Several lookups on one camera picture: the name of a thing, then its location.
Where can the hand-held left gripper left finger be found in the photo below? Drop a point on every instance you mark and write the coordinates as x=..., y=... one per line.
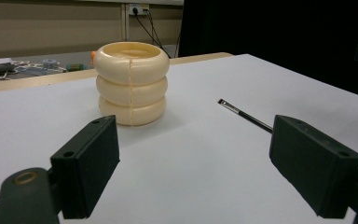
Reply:
x=85, y=161

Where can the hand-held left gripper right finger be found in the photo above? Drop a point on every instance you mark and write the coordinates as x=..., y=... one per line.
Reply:
x=313, y=165

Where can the thin black makeup brush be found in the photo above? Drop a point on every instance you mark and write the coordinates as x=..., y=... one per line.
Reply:
x=245, y=115

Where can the cream ribbed round holder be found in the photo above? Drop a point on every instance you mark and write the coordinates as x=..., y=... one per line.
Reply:
x=131, y=83

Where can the green cylindrical object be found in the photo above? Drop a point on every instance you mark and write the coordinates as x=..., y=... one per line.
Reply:
x=75, y=67

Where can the orange small object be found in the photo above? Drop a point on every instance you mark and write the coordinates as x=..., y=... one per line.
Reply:
x=93, y=58

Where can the black curtain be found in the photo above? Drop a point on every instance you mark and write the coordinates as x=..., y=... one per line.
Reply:
x=279, y=40

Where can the white wall socket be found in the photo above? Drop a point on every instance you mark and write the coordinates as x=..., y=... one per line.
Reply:
x=138, y=9

